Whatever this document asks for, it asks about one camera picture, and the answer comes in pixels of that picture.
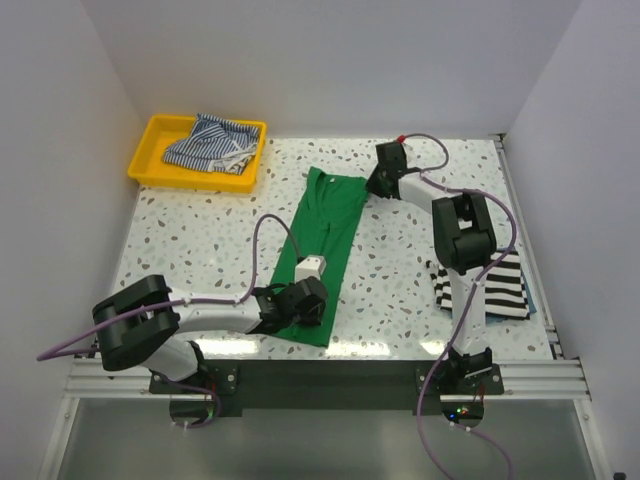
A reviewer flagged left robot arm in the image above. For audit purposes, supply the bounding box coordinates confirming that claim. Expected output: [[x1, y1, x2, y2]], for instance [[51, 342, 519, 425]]
[[92, 275, 329, 392]]

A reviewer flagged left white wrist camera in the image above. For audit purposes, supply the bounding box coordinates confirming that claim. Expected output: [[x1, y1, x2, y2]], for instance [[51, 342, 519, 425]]
[[294, 255, 326, 282]]

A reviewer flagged green tank top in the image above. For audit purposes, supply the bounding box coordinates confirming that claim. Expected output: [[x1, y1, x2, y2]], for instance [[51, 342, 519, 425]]
[[274, 167, 368, 347]]

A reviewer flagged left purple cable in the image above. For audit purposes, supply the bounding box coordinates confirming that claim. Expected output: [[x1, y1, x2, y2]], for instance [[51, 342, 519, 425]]
[[37, 213, 306, 364]]

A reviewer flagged black white striped tank top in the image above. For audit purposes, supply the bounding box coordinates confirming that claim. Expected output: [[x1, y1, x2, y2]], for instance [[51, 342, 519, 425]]
[[426, 250, 537, 321]]

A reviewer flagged yellow plastic tray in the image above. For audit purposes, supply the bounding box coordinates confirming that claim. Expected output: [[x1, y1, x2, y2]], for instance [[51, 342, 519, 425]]
[[127, 114, 267, 193]]

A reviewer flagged blue folded tank top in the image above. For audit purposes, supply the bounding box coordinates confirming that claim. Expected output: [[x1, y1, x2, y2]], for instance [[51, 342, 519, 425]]
[[485, 263, 537, 321]]

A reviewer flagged aluminium frame rail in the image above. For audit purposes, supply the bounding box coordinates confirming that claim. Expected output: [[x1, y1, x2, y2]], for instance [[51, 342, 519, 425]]
[[63, 358, 591, 400]]

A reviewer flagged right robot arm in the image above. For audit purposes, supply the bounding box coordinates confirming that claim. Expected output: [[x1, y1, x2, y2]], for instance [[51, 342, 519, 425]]
[[366, 140, 497, 393]]

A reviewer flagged blue striped tank top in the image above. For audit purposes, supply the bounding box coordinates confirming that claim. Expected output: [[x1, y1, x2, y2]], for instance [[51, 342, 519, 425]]
[[162, 113, 260, 175]]

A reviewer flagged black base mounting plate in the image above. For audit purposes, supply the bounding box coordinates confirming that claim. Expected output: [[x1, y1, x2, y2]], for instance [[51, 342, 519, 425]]
[[149, 357, 504, 419]]

